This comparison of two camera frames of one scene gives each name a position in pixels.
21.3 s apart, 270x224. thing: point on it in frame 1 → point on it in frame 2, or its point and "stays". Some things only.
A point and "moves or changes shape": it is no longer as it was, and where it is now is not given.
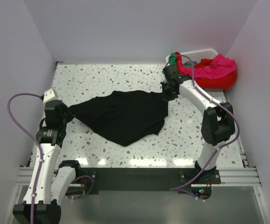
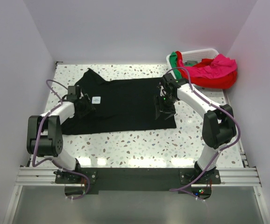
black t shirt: (123, 117) moves or changes shape
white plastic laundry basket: (196, 56) stays
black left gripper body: (67, 116) → (86, 106)
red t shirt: (221, 82) stays
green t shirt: (172, 59) stays
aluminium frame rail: (226, 176) stays
